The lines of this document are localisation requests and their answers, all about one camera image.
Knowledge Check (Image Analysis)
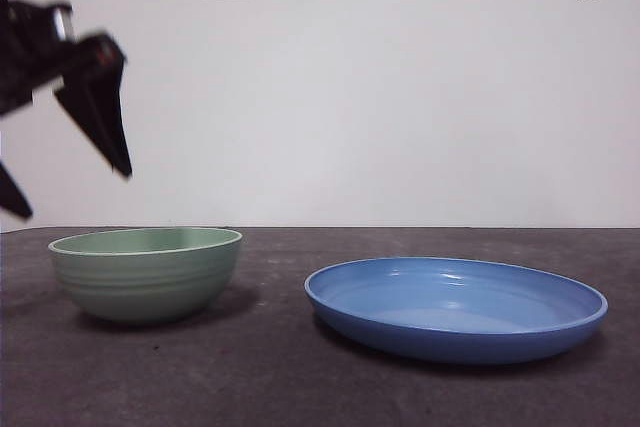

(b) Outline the blue plate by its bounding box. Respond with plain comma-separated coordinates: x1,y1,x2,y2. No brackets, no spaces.
303,256,610,366

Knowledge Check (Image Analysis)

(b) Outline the green bowl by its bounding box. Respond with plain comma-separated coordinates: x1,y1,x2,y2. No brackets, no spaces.
47,226,245,326

